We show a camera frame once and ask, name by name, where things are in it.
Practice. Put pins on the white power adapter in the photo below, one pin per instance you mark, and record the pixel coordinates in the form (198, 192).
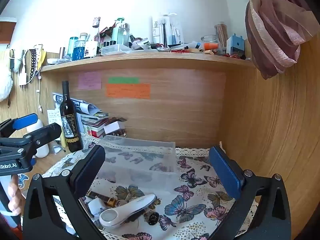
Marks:
(23, 78)

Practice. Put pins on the copper tumbler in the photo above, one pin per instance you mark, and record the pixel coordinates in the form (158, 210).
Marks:
(62, 52)

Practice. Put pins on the pink sticky note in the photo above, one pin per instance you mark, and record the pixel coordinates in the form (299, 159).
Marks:
(90, 80)

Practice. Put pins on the white rounded jar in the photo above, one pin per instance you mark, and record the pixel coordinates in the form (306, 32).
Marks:
(42, 150)

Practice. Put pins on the person's left hand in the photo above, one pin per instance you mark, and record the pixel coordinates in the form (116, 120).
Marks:
(15, 197)

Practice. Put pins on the teal tall bottle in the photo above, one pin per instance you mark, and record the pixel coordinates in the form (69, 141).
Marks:
(72, 43)

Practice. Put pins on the butterfly print tablecloth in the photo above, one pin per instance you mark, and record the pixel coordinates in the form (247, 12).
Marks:
(190, 200)

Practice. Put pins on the glass bottle with blue liquid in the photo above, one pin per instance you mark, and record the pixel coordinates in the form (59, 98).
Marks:
(80, 50)

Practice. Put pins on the pink striped curtain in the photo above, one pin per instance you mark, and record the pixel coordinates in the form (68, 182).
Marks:
(270, 35)

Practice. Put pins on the clear plastic storage box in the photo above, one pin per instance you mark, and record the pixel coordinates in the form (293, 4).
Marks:
(140, 155)

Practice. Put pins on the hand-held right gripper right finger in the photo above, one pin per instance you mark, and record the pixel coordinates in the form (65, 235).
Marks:
(225, 172)

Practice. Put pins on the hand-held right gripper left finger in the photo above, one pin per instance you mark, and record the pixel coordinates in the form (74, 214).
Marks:
(85, 177)

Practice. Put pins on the white fluffy cloth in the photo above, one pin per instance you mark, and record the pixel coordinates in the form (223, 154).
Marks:
(3, 85)

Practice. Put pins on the orange sticky note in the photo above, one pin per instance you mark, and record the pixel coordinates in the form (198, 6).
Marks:
(127, 91)

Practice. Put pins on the clear bottle with silver cap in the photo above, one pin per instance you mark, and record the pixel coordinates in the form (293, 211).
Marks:
(124, 33)

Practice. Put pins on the container of brown stones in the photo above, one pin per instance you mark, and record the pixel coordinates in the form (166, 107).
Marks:
(118, 133)

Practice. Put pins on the clear bottle with cartoon label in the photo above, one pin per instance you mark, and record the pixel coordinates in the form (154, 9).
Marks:
(93, 45)

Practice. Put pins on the white handheld massager device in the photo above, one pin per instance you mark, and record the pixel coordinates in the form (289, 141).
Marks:
(130, 207)

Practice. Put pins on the wooden shelf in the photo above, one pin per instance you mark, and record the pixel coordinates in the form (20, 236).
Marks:
(150, 60)

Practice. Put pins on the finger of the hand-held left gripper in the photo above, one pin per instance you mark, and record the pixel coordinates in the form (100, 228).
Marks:
(47, 131)
(25, 121)

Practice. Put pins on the short glass jar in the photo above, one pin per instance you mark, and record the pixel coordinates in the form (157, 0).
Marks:
(210, 40)

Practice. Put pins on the blue pencil sharpener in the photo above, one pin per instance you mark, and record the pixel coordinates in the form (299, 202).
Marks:
(235, 45)

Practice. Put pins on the pile of pens and stationery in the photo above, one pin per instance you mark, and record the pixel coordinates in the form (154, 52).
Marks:
(185, 48)

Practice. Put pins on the mint green pump bottle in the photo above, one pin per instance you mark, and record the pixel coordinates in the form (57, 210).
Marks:
(116, 32)

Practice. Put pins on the handwritten white note paper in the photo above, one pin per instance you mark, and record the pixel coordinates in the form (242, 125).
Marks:
(52, 116)

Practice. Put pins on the green sticky note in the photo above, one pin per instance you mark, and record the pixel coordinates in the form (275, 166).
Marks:
(123, 80)

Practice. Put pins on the stack of books and magazines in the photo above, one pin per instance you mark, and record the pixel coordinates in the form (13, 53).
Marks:
(90, 120)

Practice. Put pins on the dark wine bottle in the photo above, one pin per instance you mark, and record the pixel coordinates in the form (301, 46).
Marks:
(71, 130)

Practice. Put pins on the white charger plug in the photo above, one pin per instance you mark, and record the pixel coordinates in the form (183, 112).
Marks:
(96, 206)

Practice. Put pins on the clear plastic case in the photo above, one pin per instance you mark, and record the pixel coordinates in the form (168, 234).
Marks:
(116, 49)

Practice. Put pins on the tall glass jar with sticks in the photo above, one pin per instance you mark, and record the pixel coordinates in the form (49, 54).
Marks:
(222, 33)

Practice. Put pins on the toothbrush package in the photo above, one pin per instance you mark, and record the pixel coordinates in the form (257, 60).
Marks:
(166, 30)

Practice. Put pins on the pale yellow tube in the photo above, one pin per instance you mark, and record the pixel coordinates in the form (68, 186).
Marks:
(63, 140)

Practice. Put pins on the yellow hanging object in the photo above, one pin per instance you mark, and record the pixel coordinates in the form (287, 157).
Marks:
(41, 60)

